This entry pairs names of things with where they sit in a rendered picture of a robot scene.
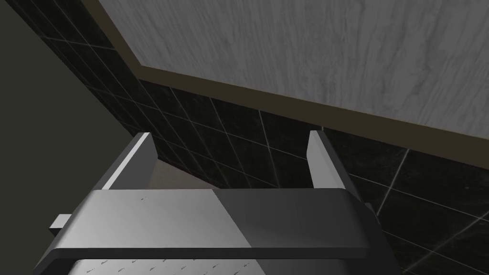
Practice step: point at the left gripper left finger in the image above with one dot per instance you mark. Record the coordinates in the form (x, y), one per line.
(131, 166)

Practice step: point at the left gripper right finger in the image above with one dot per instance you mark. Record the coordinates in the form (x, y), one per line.
(324, 164)

